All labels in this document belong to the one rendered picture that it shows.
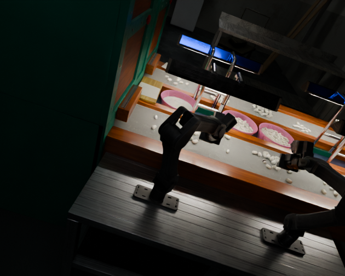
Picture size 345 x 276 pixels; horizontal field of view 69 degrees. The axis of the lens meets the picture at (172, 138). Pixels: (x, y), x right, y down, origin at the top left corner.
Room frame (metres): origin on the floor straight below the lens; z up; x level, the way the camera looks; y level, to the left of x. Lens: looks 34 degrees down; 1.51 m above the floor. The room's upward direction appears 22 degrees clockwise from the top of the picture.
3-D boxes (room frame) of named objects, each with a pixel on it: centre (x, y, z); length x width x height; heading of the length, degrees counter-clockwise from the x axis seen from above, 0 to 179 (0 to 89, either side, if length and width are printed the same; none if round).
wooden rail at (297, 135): (1.76, -0.54, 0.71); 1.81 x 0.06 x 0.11; 95
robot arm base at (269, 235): (0.79, -0.63, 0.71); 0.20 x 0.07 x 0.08; 93
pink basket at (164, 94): (1.54, 0.05, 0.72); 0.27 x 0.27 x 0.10
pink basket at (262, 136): (1.61, -0.67, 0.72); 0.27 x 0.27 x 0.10
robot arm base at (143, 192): (0.75, -0.03, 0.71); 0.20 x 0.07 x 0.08; 93
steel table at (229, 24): (4.21, -1.03, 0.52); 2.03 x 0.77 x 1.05; 93
